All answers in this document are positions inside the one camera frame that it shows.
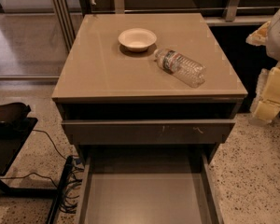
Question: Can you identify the white paper bowl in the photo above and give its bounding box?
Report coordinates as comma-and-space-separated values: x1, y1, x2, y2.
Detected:
118, 28, 157, 52

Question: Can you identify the clear plastic water bottle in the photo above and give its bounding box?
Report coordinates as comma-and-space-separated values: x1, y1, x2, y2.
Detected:
154, 49, 206, 88

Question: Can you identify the top drawer front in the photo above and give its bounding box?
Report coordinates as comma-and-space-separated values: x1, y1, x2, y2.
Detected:
62, 119, 235, 145

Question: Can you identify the black side stand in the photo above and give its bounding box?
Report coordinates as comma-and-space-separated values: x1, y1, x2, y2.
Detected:
0, 101, 74, 224

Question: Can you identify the brown drawer cabinet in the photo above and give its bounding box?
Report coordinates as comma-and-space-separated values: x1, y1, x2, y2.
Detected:
51, 12, 249, 224

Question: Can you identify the open middle drawer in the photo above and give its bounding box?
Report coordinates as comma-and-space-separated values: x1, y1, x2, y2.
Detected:
74, 152, 225, 224

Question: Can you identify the black power strip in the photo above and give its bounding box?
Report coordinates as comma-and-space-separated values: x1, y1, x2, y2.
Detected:
64, 156, 82, 171

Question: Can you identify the metal rail frame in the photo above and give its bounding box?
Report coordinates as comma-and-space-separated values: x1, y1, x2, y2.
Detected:
51, 0, 280, 49

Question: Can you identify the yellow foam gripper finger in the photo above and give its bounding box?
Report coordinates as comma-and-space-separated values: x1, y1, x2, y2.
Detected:
245, 21, 271, 46
250, 62, 280, 123

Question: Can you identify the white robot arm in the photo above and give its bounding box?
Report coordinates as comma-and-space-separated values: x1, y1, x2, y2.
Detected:
245, 8, 280, 125

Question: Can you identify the black cable on floor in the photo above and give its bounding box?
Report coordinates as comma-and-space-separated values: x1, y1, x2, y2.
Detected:
0, 128, 85, 215

